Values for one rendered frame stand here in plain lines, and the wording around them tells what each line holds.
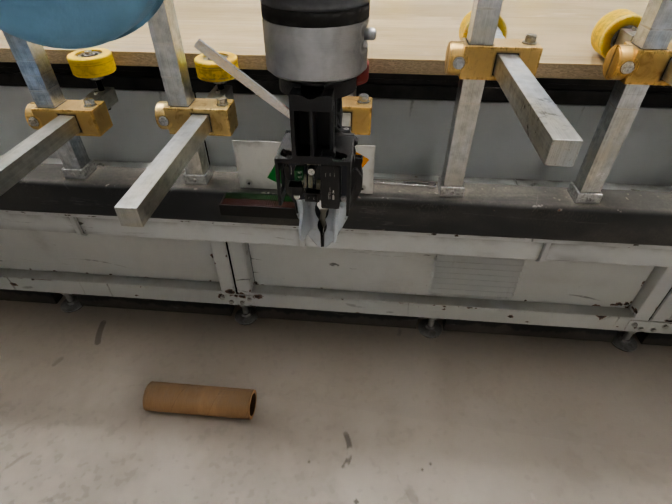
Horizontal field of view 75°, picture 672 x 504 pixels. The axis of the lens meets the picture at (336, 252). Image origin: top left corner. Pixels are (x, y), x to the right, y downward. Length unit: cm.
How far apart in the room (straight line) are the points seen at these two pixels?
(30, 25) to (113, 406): 131
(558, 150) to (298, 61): 28
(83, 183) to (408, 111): 69
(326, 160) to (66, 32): 23
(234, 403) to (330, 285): 44
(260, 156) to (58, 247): 94
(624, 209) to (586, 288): 56
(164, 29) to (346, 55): 47
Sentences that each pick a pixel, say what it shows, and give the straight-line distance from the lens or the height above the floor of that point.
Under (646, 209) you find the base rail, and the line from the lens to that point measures 98.
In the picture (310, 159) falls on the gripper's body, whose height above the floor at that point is 97.
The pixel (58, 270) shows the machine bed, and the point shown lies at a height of 18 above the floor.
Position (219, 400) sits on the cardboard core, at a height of 8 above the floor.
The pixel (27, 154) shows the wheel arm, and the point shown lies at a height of 83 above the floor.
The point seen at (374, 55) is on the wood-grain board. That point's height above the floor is 90.
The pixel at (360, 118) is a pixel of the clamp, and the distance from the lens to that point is 78.
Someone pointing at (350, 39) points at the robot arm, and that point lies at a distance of 38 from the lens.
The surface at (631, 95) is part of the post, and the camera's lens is 86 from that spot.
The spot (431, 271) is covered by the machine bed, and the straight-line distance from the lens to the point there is 133.
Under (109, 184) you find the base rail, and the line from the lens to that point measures 99.
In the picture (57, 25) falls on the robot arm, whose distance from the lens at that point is 25.
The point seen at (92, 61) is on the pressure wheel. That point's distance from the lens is 100.
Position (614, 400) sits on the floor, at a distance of 158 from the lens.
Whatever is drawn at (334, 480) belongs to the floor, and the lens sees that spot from 125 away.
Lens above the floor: 116
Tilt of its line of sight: 40 degrees down
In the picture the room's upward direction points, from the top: straight up
